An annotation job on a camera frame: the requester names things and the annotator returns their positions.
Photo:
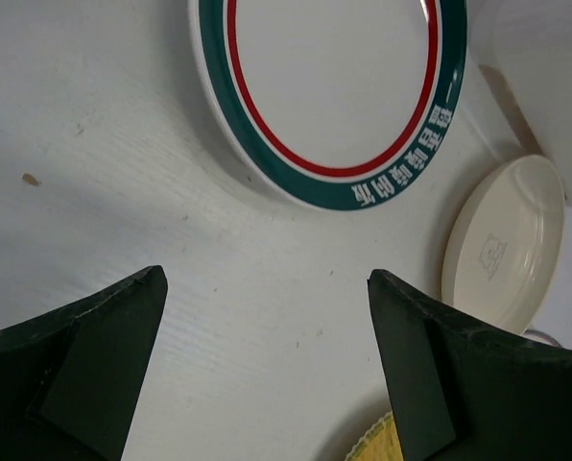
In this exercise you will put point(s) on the rectangular bamboo tray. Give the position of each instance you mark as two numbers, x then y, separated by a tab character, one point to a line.
379	443

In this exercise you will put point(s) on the green rimmed white plate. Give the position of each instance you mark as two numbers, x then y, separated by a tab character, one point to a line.
337	105

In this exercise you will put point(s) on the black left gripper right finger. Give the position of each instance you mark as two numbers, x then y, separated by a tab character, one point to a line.
461	389

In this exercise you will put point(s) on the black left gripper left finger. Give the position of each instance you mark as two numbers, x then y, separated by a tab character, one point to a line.
70	379

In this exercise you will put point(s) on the white plastic bin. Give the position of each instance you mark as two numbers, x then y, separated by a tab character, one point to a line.
525	49

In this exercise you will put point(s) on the cream oval plate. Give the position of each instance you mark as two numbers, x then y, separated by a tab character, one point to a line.
504	248

